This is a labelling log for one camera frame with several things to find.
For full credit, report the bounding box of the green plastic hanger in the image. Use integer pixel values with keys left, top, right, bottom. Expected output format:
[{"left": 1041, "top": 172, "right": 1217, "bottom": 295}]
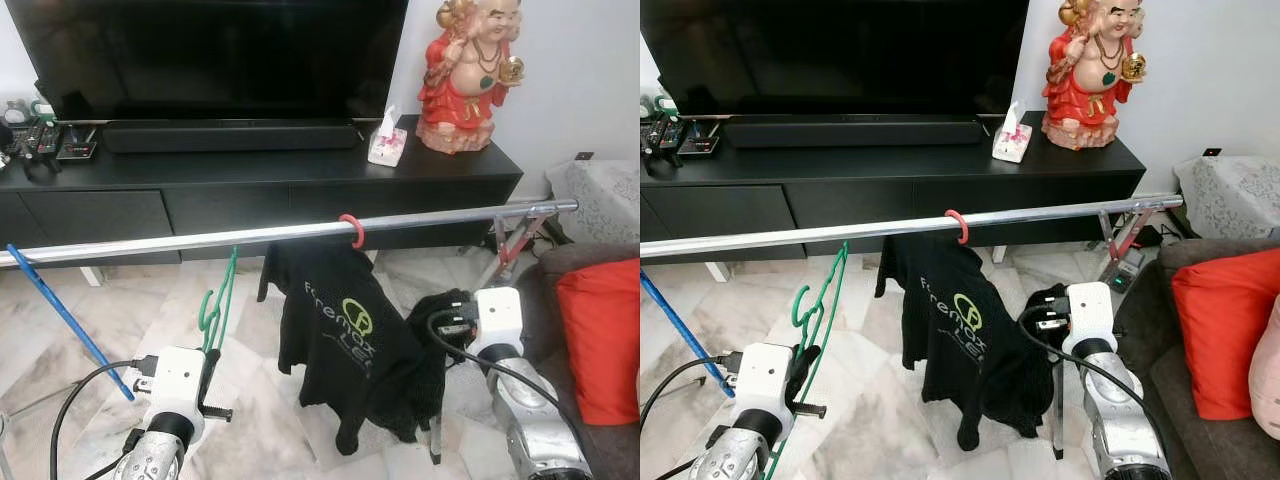
[
  {"left": 197, "top": 245, "right": 241, "bottom": 356},
  {"left": 765, "top": 240, "right": 849, "bottom": 480}
]

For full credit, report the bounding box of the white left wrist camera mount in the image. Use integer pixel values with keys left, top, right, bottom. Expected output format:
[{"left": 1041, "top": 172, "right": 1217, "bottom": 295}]
[
  {"left": 150, "top": 346, "right": 206, "bottom": 431},
  {"left": 735, "top": 342, "right": 796, "bottom": 429}
]

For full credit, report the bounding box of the grey lace covered side table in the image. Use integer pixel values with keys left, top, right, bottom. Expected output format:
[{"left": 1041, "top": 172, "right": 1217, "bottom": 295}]
[
  {"left": 545, "top": 155, "right": 641, "bottom": 246},
  {"left": 1172, "top": 152, "right": 1280, "bottom": 241}
]

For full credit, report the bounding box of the blue plastic hanger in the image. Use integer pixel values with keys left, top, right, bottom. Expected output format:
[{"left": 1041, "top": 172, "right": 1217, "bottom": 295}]
[
  {"left": 640, "top": 270, "right": 736, "bottom": 399},
  {"left": 5, "top": 243, "right": 136, "bottom": 403}
]

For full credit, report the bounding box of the dark navy knit shirt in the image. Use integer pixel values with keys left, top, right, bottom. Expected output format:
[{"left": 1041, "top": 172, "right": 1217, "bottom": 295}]
[
  {"left": 985, "top": 283, "right": 1073, "bottom": 441},
  {"left": 372, "top": 287, "right": 477, "bottom": 446}
]

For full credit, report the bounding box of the red cushion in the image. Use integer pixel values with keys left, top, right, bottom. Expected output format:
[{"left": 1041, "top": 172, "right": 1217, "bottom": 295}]
[
  {"left": 1170, "top": 248, "right": 1280, "bottom": 421},
  {"left": 555, "top": 258, "right": 641, "bottom": 426}
]

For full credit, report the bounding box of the red laughing Buddha statue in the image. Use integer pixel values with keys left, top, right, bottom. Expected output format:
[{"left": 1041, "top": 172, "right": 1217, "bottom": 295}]
[
  {"left": 417, "top": 0, "right": 524, "bottom": 155},
  {"left": 1040, "top": 0, "right": 1148, "bottom": 151}
]

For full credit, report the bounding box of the steel clothes rack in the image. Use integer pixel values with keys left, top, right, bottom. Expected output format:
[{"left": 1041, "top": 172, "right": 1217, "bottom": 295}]
[
  {"left": 0, "top": 198, "right": 581, "bottom": 480},
  {"left": 640, "top": 193, "right": 1186, "bottom": 461}
]

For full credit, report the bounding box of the black flat television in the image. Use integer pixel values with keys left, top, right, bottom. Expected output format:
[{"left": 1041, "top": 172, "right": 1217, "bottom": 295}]
[
  {"left": 5, "top": 0, "right": 409, "bottom": 123},
  {"left": 640, "top": 0, "right": 1031, "bottom": 118}
]

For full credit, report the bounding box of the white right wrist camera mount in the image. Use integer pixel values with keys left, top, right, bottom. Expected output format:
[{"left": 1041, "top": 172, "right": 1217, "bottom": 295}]
[
  {"left": 472, "top": 287, "right": 526, "bottom": 359},
  {"left": 1062, "top": 282, "right": 1116, "bottom": 356}
]

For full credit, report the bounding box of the pink cat face plush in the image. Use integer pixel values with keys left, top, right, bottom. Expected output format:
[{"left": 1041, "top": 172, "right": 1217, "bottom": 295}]
[{"left": 1248, "top": 295, "right": 1280, "bottom": 441}]

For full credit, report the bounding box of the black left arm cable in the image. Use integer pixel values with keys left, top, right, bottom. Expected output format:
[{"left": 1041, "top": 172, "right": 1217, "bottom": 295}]
[
  {"left": 50, "top": 355, "right": 161, "bottom": 480},
  {"left": 640, "top": 350, "right": 746, "bottom": 480}
]

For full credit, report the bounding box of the black soundbar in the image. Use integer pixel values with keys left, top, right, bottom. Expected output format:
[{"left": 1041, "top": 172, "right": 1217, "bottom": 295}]
[
  {"left": 722, "top": 113, "right": 986, "bottom": 149},
  {"left": 102, "top": 118, "right": 361, "bottom": 154}
]

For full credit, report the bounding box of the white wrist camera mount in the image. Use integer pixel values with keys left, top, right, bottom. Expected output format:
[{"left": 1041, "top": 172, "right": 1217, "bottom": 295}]
[
  {"left": 735, "top": 342, "right": 796, "bottom": 429},
  {"left": 150, "top": 346, "right": 206, "bottom": 431},
  {"left": 472, "top": 287, "right": 526, "bottom": 359},
  {"left": 1062, "top": 282, "right": 1116, "bottom": 356}
]

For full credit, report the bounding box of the black shirt green logo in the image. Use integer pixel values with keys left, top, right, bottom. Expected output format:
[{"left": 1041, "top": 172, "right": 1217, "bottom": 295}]
[
  {"left": 876, "top": 235, "right": 1051, "bottom": 451},
  {"left": 257, "top": 240, "right": 441, "bottom": 456}
]

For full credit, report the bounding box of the power strip green light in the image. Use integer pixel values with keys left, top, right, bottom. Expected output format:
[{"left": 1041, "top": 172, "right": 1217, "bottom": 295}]
[{"left": 1103, "top": 243, "right": 1148, "bottom": 293}]

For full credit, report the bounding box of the pink white tissue box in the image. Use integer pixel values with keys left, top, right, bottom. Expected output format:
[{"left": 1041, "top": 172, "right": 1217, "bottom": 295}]
[
  {"left": 367, "top": 105, "right": 409, "bottom": 168},
  {"left": 992, "top": 100, "right": 1033, "bottom": 163}
]

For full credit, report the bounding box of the dark brown fabric sofa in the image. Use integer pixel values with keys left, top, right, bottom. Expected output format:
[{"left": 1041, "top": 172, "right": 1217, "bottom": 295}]
[
  {"left": 1110, "top": 238, "right": 1280, "bottom": 480},
  {"left": 535, "top": 240, "right": 641, "bottom": 480}
]

